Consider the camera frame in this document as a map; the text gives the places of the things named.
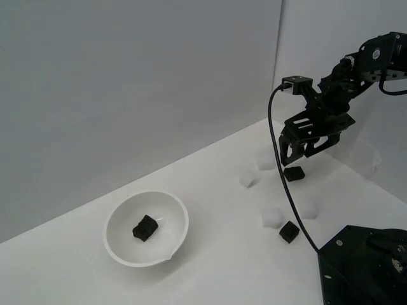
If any thick black camera cable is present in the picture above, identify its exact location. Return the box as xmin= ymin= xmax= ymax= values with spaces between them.
xmin=268 ymin=83 xmax=321 ymax=255

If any white cube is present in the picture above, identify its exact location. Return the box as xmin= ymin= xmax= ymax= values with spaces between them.
xmin=298 ymin=199 xmax=319 ymax=220
xmin=256 ymin=152 xmax=277 ymax=172
xmin=240 ymin=169 xmax=260 ymax=189
xmin=261 ymin=207 xmax=284 ymax=229

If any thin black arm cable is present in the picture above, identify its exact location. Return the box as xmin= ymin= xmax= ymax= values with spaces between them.
xmin=378 ymin=72 xmax=407 ymax=96

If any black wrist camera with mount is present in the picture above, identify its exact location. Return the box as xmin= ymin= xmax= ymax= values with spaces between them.
xmin=281 ymin=75 xmax=322 ymax=105

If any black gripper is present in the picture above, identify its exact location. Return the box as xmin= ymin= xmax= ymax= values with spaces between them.
xmin=279 ymin=91 xmax=356 ymax=168

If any black box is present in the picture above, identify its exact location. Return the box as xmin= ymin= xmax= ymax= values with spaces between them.
xmin=132 ymin=215 xmax=159 ymax=243
xmin=282 ymin=166 xmax=307 ymax=183
xmin=279 ymin=221 xmax=301 ymax=245

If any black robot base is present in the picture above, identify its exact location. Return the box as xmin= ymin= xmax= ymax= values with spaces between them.
xmin=317 ymin=224 xmax=407 ymax=305

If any white bowl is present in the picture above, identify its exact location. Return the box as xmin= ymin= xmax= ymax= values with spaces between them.
xmin=104 ymin=189 xmax=190 ymax=268

